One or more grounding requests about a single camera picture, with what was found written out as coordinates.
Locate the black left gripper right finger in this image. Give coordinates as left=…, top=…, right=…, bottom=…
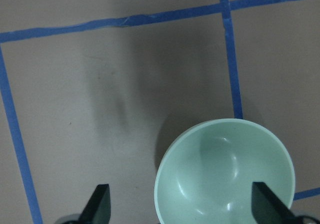
left=251, top=182, right=300, bottom=224

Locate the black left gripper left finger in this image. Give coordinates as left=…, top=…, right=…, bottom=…
left=76, top=184, right=111, bottom=224

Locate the green bowl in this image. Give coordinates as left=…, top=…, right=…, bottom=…
left=154, top=119, right=296, bottom=224

